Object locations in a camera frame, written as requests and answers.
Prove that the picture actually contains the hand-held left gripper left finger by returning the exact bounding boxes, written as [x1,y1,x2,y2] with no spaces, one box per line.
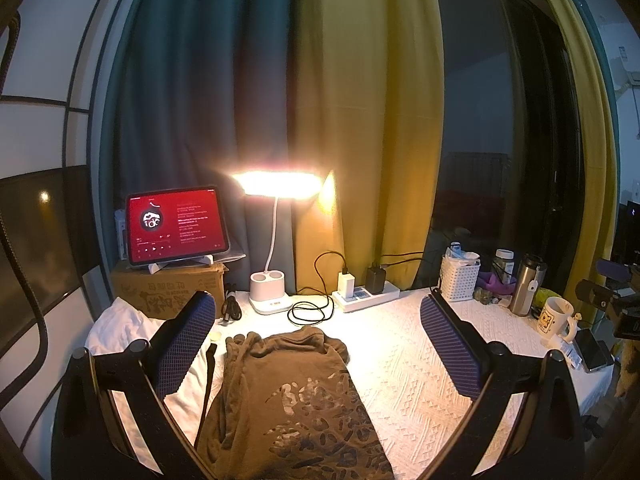
[50,290,218,480]

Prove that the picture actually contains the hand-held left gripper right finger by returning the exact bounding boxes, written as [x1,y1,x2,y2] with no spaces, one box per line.
[419,289,588,480]

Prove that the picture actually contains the brown printed t-shirt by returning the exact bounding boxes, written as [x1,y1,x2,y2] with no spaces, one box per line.
[197,325,396,480]

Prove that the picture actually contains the cardboard box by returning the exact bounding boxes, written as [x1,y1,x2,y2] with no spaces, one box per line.
[109,262,228,321]

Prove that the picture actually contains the white cartoon mug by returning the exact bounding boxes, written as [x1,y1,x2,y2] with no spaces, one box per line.
[537,296,578,338]

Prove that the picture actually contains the smartphone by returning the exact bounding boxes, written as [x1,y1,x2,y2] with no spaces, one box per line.
[572,327,615,373]

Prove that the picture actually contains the white perforated plastic basket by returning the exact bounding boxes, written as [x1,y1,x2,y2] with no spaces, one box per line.
[439,255,482,302]

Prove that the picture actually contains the white paper tag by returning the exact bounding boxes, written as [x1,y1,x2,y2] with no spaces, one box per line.
[550,337,583,368]

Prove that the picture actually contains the white pillow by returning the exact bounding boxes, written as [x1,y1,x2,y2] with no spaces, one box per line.
[85,296,226,461]

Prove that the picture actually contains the steel thermos bottle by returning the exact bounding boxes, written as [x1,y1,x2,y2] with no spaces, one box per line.
[509,254,547,317]

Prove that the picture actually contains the purple bag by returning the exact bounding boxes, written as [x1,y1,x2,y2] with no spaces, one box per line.
[477,271,516,296]

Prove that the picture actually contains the white tablet stand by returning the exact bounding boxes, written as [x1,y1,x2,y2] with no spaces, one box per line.
[145,254,217,275]

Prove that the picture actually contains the blue white packets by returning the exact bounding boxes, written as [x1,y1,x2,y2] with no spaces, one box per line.
[445,241,482,267]

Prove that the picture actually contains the white power strip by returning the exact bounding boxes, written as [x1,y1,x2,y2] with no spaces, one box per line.
[332,280,402,313]

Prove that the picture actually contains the white desk lamp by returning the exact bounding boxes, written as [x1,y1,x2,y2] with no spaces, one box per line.
[230,170,326,317]

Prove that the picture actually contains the tablet with red screen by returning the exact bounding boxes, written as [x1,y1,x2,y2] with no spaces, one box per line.
[125,186,231,267]

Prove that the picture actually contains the white small carton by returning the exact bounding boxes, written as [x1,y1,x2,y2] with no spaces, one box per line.
[114,209,129,261]

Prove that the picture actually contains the dark glossy panel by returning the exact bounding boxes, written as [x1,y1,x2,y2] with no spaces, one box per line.
[0,166,103,318]

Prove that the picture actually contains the narrow yellow curtain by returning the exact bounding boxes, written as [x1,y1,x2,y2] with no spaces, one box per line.
[522,0,621,326]

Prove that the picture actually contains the dark glass window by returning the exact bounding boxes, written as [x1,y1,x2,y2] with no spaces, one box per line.
[430,0,586,291]

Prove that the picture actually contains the white air conditioner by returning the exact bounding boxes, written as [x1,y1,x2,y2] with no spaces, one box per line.
[612,42,640,93]

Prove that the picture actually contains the wide yellow curtain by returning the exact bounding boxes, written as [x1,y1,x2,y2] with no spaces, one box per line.
[292,0,446,296]

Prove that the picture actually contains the teal curtain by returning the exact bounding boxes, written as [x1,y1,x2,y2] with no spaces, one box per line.
[97,0,301,291]

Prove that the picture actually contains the black strap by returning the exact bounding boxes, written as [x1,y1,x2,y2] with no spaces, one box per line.
[192,342,218,453]

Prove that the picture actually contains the black bundled cord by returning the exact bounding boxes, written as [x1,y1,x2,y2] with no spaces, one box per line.
[220,285,240,323]

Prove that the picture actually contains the black thin charger cable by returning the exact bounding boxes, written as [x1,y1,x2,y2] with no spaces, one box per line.
[372,251,426,271]

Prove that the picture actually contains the black coiled charging cable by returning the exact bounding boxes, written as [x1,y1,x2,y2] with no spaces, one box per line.
[287,251,347,326]

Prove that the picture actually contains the black braided cable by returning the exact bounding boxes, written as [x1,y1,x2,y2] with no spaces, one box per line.
[0,10,51,396]

